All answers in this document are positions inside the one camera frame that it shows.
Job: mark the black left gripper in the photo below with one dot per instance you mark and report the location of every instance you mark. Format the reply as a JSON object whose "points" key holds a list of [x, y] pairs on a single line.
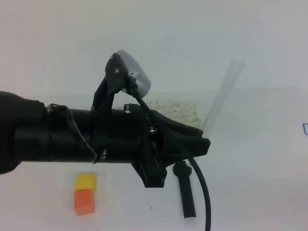
{"points": [[122, 137]]}

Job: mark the clear glass test tube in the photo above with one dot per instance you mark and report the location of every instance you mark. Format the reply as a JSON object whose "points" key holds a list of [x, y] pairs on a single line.
{"points": [[227, 84]]}

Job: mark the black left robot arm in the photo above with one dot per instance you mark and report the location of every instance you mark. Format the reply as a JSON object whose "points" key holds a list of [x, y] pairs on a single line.
{"points": [[31, 131]]}

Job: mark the white plastic test tube rack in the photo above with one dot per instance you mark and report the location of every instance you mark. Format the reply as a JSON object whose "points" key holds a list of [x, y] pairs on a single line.
{"points": [[184, 112]]}

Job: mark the black plastic scoop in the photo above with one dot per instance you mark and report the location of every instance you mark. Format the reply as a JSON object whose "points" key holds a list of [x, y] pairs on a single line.
{"points": [[182, 171]]}

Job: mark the yellow foam cube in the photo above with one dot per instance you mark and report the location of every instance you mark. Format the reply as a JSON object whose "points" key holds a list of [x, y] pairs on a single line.
{"points": [[86, 182]]}

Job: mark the orange foam cube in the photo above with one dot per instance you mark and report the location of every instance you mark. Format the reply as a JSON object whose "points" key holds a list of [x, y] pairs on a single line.
{"points": [[84, 202]]}

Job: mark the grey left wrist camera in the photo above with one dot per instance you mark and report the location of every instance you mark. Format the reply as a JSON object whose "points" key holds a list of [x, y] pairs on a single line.
{"points": [[124, 73]]}

